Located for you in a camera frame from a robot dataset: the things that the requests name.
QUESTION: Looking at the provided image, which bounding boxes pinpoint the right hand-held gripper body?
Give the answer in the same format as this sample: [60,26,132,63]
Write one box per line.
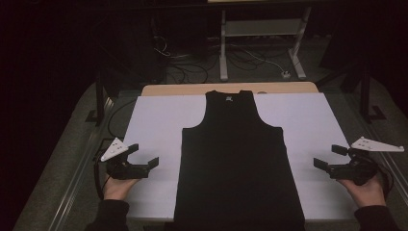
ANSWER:
[326,136,405,187]

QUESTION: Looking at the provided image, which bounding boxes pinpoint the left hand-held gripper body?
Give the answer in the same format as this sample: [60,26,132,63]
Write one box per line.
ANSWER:
[100,138,151,181]

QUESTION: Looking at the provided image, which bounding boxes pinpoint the black tank top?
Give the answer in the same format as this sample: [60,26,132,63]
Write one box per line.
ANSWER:
[165,90,306,231]

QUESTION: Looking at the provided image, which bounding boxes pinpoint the person's left hand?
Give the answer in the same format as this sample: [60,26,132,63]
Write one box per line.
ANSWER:
[102,175,140,202]

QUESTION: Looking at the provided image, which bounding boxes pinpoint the person's right hand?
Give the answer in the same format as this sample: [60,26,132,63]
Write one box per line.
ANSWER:
[336,174,387,209]

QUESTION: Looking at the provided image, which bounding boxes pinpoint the white board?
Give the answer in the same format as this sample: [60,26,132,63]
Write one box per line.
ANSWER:
[123,92,358,222]

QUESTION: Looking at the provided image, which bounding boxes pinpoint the black metal stand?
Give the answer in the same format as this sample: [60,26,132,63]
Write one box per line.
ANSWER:
[316,62,388,124]
[85,76,109,127]

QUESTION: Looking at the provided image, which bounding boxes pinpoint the wooden table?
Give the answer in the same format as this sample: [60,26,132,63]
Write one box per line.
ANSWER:
[140,81,319,96]

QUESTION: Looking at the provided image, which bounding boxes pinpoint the grey metal desk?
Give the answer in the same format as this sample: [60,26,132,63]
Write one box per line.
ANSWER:
[207,0,313,82]

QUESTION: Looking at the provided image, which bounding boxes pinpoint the left hand-held gripper cable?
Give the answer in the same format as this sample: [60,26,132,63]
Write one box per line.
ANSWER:
[92,153,112,200]

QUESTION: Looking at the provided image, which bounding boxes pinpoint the hand-held gripper cable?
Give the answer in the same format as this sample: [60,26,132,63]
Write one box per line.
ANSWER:
[92,153,112,200]
[369,156,395,200]

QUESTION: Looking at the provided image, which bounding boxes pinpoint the metal floor rail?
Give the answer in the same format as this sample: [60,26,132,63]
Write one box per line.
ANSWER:
[47,95,117,231]
[347,95,408,201]

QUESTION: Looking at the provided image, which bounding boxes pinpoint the right hand-held gripper cable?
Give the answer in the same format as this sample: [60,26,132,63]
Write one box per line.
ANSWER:
[369,156,395,200]

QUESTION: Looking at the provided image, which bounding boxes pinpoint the thin black cable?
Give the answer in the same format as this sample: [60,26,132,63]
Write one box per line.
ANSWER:
[107,98,138,141]

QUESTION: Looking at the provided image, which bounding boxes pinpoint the black floor cables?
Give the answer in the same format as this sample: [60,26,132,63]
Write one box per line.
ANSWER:
[166,61,210,85]

